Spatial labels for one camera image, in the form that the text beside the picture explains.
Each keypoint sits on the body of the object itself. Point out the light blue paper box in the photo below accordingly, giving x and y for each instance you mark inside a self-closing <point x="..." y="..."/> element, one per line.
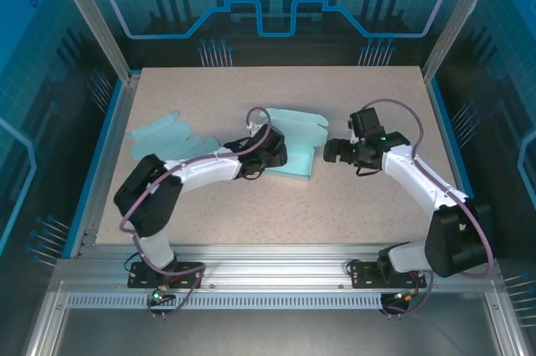
<point x="299" y="130"/>
<point x="163" y="134"/>

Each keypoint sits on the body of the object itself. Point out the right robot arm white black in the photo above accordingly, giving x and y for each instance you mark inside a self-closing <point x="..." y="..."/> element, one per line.
<point x="452" y="243"/>

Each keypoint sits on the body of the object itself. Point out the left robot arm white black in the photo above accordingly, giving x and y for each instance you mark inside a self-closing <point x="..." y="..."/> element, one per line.
<point x="146" y="201"/>

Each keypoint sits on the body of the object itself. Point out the blue table edge strip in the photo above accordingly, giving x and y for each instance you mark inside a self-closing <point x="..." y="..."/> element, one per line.
<point x="444" y="130"/>

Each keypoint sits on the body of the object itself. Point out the aluminium mounting beam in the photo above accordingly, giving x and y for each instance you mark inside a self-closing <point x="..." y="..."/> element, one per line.
<point x="272" y="272"/>

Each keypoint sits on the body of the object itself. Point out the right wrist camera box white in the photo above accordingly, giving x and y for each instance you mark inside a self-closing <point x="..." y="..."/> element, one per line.
<point x="352" y="132"/>

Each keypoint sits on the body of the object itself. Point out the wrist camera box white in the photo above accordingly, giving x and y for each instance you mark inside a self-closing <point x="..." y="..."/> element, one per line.
<point x="352" y="132"/>
<point x="252" y="125"/>

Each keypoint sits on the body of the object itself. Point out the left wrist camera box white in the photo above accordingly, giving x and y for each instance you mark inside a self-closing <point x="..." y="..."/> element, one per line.
<point x="252" y="125"/>

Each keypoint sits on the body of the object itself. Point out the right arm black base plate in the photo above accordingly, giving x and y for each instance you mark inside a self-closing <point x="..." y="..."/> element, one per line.
<point x="364" y="278"/>

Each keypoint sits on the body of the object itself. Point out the aluminium frame post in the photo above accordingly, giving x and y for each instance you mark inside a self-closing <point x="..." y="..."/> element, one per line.
<point x="456" y="17"/>
<point x="96" y="21"/>

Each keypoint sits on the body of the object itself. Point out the aluminium side rail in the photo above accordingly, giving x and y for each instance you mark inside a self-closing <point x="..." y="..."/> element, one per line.
<point x="121" y="121"/>

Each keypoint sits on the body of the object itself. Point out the metal bottom frame tray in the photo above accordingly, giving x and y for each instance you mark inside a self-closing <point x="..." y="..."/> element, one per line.
<point x="272" y="331"/>

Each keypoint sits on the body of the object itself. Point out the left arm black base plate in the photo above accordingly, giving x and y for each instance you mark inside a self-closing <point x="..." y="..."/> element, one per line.
<point x="140" y="278"/>

